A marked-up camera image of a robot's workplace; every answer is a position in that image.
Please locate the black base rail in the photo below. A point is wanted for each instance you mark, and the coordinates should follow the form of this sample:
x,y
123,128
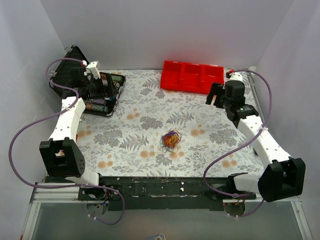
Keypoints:
x,y
158,193

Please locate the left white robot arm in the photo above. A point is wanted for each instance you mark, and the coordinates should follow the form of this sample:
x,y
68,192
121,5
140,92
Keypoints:
x,y
60,153

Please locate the black poker chip case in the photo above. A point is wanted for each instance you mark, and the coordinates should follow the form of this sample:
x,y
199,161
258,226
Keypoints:
x,y
113,84

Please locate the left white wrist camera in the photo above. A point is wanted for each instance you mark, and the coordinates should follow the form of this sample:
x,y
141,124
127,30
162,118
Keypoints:
x,y
93,69

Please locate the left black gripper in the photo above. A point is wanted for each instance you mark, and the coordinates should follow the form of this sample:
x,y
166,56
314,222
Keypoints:
x,y
99,87

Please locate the floral patterned table mat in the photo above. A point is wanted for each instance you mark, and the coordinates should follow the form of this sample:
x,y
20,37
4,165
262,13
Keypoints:
x,y
160,133

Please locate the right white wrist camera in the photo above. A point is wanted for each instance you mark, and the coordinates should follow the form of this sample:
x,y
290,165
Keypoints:
x,y
233,76

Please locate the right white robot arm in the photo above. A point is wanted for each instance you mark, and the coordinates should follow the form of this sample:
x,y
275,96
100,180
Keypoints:
x,y
283,176

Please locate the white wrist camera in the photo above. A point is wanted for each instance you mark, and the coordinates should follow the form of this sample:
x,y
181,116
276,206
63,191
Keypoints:
x,y
233,76
93,69

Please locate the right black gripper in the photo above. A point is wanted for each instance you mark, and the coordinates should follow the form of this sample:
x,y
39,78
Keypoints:
x,y
217,92

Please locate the red three-compartment tray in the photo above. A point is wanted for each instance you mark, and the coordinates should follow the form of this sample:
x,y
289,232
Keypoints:
x,y
190,77

